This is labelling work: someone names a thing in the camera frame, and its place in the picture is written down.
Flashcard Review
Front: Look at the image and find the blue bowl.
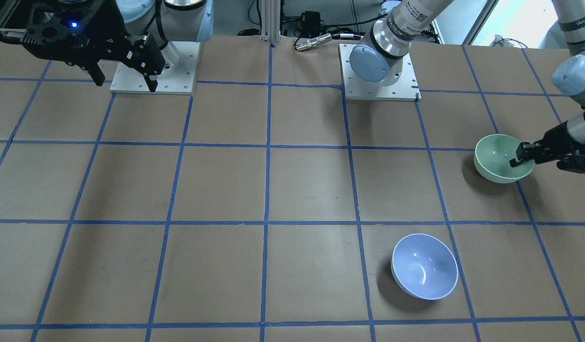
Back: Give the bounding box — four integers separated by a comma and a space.
390, 233, 459, 301

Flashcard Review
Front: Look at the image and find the aluminium frame post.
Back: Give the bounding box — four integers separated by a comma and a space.
257, 0, 282, 47

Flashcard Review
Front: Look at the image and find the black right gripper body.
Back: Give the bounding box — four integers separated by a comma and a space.
0, 0, 131, 67

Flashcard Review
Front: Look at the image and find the green bowl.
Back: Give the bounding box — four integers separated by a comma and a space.
473, 134, 536, 184

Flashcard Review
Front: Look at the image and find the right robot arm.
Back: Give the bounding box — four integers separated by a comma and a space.
0, 0, 214, 95

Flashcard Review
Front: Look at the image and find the black electronics box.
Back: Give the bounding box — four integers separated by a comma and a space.
298, 10, 321, 38

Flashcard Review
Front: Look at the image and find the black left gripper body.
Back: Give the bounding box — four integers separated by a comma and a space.
534, 123, 585, 174

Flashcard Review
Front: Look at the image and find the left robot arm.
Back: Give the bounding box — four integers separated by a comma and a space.
349, 0, 585, 174

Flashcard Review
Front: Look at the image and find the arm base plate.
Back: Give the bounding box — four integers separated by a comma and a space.
110, 41, 201, 95
339, 44, 422, 102

